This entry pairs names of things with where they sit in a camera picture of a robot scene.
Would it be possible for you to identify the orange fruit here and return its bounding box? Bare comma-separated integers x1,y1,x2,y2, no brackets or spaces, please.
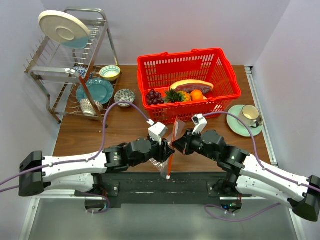
190,89,204,101

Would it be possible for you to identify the purple grape bunch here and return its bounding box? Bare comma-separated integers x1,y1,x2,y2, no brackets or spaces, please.
145,89,165,106

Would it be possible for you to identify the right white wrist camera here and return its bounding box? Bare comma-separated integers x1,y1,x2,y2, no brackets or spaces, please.
192,114,208,135

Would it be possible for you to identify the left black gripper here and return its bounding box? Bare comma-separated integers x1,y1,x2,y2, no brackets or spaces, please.
129,134,175,167

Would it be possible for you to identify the metal dish rack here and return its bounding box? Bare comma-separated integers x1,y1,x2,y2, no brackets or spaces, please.
25,7,119,123

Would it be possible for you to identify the small toy pineapple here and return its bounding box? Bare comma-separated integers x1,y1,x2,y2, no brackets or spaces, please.
164,88,192,104

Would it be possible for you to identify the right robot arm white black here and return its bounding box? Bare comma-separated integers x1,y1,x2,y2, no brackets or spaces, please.
172,129,320,222

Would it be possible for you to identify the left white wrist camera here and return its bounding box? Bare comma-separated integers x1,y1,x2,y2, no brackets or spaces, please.
148,122,168,145

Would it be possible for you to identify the black white patterned bowl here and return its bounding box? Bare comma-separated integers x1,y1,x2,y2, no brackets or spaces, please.
114,89,136,108

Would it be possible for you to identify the yellow rimmed teal bowl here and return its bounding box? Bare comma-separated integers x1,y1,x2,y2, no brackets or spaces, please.
99,65,121,82

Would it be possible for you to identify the patterned bowl in rack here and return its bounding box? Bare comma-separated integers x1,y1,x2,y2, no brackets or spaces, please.
80,99,103,117

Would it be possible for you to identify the aluminium frame rail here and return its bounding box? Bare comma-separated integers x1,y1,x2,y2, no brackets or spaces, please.
244,66,307,240

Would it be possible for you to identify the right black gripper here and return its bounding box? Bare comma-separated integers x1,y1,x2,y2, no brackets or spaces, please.
171,128,219,162

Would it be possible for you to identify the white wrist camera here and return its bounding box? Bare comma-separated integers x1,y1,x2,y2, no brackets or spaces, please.
192,114,208,135
148,122,168,145

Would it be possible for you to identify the blue patterned dish in rack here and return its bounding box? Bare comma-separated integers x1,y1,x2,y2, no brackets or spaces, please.
73,64,88,79

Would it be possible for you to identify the clear zip top bag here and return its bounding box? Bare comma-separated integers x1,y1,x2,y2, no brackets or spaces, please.
148,118,186,181

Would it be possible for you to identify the red plastic shopping basket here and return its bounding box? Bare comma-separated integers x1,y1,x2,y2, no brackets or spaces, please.
137,48,242,124

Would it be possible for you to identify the teal scalloped plate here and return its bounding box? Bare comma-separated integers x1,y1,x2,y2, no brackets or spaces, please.
86,78,114,105

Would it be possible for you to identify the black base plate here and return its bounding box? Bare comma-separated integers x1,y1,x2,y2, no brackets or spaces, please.
89,172,243,208

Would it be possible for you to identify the large white blue plate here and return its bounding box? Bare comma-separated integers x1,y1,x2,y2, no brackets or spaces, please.
38,10,91,49

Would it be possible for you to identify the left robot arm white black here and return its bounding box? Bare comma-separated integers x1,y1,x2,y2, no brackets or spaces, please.
18,136,175,197

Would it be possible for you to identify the cream enamel mug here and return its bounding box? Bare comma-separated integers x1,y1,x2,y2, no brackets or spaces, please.
238,105,264,129

